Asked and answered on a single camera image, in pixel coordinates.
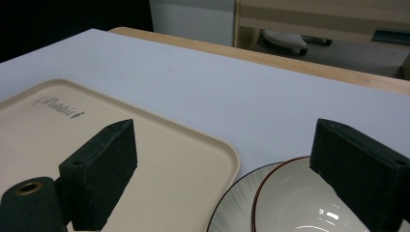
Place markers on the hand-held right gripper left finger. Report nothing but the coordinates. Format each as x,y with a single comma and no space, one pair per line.
100,174

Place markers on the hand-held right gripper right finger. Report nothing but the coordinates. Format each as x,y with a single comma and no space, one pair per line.
364,167

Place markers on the white bowl with red rim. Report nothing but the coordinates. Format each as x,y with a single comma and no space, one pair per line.
296,203

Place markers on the white plate with dark rim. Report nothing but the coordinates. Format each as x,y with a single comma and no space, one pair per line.
232,209

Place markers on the beige plastic tray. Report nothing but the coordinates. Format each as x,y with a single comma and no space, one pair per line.
174,180

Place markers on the green box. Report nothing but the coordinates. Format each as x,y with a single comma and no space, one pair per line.
391,35

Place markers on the light wooden furniture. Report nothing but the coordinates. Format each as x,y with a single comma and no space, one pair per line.
322,16

